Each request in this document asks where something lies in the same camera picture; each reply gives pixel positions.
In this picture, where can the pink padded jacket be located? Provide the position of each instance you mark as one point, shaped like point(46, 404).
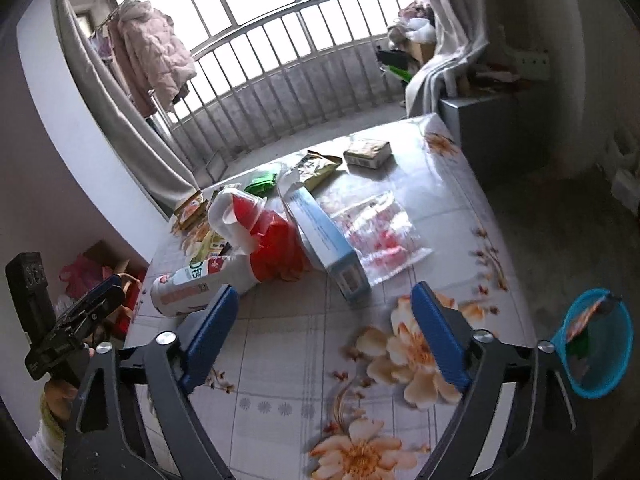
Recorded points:
point(150, 55)

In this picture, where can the cream snack box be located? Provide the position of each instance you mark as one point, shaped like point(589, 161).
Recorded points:
point(367, 154)

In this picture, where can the metal window railing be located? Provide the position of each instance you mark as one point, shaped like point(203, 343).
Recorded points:
point(280, 105)

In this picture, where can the person's left hand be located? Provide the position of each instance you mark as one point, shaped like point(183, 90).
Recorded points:
point(60, 400)

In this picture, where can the blue tissue box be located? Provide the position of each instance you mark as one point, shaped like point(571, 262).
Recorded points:
point(325, 245)

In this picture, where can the white paper cup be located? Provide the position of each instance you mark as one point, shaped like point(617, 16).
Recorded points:
point(232, 217)

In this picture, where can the brown crumpled snack wrapper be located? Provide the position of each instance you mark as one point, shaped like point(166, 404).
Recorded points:
point(190, 210)

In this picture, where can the orange snack bag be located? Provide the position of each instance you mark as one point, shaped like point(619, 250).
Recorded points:
point(582, 317)

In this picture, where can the yellow green snack packet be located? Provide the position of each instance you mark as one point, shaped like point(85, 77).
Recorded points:
point(315, 170)

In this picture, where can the green black tool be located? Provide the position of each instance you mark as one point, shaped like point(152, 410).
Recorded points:
point(395, 67)

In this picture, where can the white power strip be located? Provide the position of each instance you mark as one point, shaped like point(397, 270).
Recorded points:
point(532, 65)

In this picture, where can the white curtain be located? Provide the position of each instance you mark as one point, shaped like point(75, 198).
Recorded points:
point(450, 50)

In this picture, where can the grey curtain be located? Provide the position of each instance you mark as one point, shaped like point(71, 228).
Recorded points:
point(125, 125)

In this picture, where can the red gift bag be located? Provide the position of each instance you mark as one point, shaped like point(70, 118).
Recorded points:
point(135, 292)

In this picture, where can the open cardboard box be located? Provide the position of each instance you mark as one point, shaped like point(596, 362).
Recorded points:
point(421, 52)

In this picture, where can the floral tablecloth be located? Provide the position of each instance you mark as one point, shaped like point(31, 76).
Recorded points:
point(310, 340)

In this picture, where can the red plastic bag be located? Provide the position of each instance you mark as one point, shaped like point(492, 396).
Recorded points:
point(280, 250)

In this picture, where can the grey cabinet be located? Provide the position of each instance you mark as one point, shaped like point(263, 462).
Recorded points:
point(475, 130)

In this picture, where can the person's left forearm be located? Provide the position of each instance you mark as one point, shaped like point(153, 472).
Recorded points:
point(50, 437)

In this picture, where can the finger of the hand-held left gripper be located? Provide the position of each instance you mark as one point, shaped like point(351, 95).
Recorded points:
point(102, 292)
point(70, 332)

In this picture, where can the white plastic bag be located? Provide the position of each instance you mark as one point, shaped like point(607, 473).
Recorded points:
point(421, 30)

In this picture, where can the white strawberry drink bottle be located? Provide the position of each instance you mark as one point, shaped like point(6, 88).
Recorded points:
point(200, 285)

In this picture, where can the clear pink-printed plastic bag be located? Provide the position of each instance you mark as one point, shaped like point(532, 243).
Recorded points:
point(385, 240)

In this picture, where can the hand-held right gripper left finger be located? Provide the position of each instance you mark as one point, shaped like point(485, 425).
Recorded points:
point(210, 340)

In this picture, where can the green snack bag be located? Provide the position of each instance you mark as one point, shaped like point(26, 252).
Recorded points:
point(582, 347)

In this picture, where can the brown cardboard box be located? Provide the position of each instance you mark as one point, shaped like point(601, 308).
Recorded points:
point(107, 252)

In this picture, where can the small green packet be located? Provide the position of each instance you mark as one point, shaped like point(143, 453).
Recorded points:
point(261, 182)

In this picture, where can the pink plastic bag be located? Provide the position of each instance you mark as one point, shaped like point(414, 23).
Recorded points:
point(80, 275)

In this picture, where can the blue plastic bin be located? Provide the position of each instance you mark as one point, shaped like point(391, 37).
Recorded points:
point(605, 360)

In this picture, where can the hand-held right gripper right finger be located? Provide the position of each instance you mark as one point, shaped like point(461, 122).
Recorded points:
point(440, 335)

